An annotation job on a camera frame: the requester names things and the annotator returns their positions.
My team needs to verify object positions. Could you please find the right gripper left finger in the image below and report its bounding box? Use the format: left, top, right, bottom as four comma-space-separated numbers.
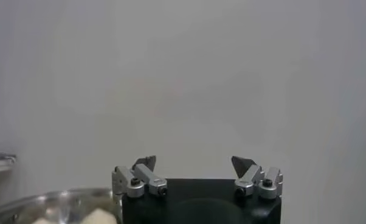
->
111, 155, 168, 198

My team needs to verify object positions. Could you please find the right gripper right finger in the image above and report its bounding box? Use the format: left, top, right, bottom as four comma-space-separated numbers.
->
230, 155, 284, 200

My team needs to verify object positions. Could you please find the white steamed baozi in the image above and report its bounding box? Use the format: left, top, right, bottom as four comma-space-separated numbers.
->
79, 208, 119, 224
30, 217, 54, 224

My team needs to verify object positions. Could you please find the stainless steel steamer basket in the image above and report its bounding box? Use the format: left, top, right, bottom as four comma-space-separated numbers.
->
0, 187, 123, 224

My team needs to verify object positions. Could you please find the black flat hard drive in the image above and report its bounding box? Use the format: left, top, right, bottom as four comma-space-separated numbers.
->
0, 152, 18, 163

